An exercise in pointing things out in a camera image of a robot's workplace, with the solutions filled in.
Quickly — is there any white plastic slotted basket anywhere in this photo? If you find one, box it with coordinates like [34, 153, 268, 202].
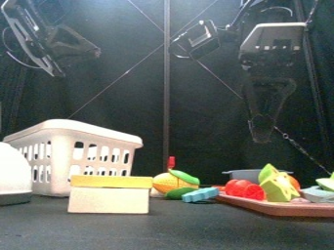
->
[2, 118, 144, 198]

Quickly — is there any pink cutting board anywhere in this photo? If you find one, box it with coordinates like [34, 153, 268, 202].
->
[215, 185, 334, 219]

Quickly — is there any yellow toy corn, green husk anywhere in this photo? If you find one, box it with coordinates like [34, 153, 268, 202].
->
[150, 169, 201, 200]

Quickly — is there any large blue toy gear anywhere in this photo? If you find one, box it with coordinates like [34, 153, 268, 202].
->
[181, 187, 220, 204]

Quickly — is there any black vertical frame pole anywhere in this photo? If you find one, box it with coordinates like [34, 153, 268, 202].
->
[161, 0, 172, 173]

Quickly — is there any white and silver toy kettle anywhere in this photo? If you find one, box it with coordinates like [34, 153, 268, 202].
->
[0, 142, 33, 206]

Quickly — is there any green toy squash bottom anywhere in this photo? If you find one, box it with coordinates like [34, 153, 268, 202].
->
[313, 171, 334, 193]

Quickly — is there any thin diagonal brace wire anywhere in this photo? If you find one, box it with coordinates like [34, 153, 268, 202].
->
[126, 0, 334, 177]
[68, 19, 220, 119]

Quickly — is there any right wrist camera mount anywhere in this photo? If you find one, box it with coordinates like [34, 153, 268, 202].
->
[168, 19, 221, 62]

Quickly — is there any red toy tomato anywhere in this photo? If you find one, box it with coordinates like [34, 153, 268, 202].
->
[224, 179, 267, 201]

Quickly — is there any green-yellow toy squash piece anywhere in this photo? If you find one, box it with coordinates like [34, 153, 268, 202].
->
[256, 163, 301, 203]

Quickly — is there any orange toy carrot piece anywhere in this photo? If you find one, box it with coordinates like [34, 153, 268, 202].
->
[285, 175, 303, 193]

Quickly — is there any grey-blue toy pot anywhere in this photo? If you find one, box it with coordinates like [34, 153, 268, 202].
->
[220, 168, 295, 186]

